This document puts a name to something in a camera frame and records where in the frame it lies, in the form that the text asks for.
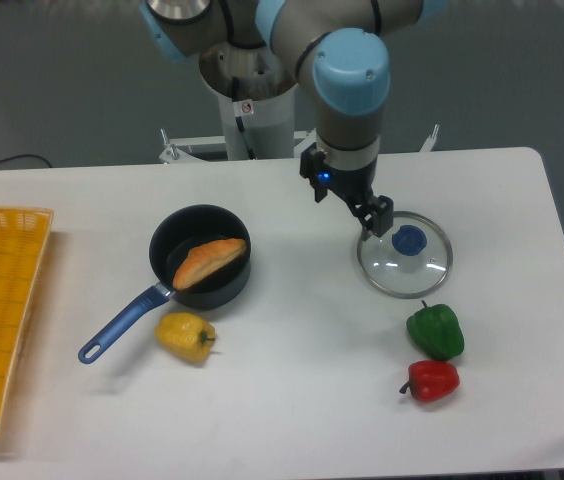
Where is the golden pastry turnover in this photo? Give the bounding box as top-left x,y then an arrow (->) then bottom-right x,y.
172,238 -> 247,290

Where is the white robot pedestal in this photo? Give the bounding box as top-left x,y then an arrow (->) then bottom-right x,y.
158,39 -> 441,165

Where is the glass lid blue knob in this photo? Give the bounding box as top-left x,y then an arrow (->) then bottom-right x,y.
356,210 -> 454,300

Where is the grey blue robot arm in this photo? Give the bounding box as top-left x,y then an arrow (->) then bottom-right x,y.
140,1 -> 446,237

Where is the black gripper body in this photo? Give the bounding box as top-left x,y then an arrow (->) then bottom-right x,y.
319,159 -> 377,208

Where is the red bell pepper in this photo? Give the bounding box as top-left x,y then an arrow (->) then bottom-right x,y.
399,360 -> 460,403

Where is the yellow bell pepper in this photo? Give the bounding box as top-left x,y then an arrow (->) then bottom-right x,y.
154,312 -> 217,365

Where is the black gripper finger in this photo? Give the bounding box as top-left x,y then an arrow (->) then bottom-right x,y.
345,193 -> 394,237
299,143 -> 330,203

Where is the green bell pepper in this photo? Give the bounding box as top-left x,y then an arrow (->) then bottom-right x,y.
406,301 -> 465,361

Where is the black pot blue handle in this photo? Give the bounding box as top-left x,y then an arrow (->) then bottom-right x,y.
78,204 -> 251,364

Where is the black floor cable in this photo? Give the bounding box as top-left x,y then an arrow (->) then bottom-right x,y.
0,153 -> 53,168

